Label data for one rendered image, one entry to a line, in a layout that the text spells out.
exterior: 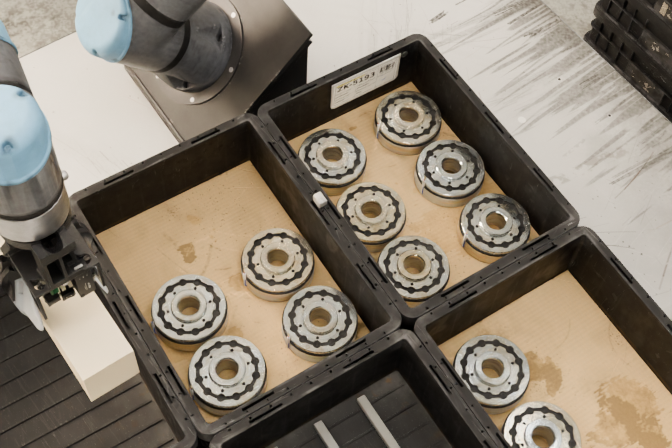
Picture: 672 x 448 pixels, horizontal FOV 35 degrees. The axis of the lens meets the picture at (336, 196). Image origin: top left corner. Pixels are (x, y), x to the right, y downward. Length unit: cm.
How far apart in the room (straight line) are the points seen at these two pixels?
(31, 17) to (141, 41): 141
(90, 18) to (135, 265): 36
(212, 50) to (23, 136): 79
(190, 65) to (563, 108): 66
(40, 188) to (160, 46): 67
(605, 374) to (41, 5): 196
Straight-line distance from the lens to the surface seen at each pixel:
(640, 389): 152
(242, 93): 168
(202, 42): 167
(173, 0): 154
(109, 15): 156
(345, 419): 143
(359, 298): 146
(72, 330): 119
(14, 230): 102
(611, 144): 188
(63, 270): 107
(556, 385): 149
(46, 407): 147
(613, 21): 251
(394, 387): 145
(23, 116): 93
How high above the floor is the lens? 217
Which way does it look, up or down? 58 degrees down
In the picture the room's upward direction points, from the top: 5 degrees clockwise
